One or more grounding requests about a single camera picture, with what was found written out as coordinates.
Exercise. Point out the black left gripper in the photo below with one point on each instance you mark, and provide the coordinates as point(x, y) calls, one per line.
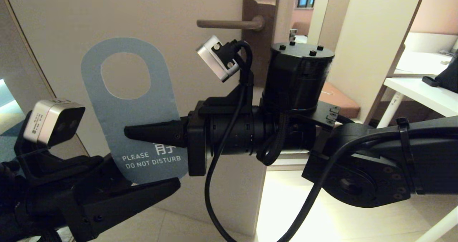
point(57, 199)

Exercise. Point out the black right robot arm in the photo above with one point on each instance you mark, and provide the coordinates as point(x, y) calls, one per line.
point(393, 163)

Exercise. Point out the black bag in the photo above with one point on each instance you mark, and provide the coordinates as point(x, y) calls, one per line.
point(449, 77)

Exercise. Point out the beige wardrobe shelf unit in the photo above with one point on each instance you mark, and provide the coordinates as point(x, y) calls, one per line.
point(375, 20)

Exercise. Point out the white washbasin counter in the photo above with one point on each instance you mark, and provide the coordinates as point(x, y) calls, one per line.
point(418, 63)

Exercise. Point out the white table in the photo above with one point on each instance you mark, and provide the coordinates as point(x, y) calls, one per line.
point(422, 92)

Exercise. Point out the small black case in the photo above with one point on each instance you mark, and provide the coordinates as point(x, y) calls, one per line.
point(429, 82)

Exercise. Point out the beige wooden door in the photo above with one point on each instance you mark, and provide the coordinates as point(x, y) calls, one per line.
point(143, 13)

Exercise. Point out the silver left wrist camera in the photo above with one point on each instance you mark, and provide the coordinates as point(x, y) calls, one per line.
point(53, 120)

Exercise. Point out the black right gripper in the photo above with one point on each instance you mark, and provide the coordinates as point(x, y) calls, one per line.
point(232, 131)

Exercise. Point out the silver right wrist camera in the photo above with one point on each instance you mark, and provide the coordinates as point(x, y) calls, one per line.
point(214, 58)

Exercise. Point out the brown bench cushion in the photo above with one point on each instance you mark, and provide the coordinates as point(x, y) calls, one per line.
point(340, 102)

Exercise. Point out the blue do-not-disturb door sign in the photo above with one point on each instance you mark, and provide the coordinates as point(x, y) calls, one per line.
point(143, 113)

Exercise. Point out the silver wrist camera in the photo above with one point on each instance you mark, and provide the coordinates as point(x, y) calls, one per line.
point(214, 58)
point(53, 120)

